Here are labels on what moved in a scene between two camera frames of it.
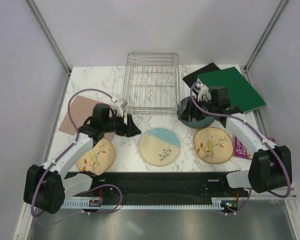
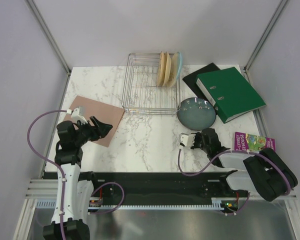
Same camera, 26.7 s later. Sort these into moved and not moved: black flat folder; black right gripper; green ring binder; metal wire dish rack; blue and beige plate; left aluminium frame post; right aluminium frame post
Moved: blue and beige plate; black right gripper
Not moved: green ring binder; right aluminium frame post; metal wire dish rack; black flat folder; left aluminium frame post
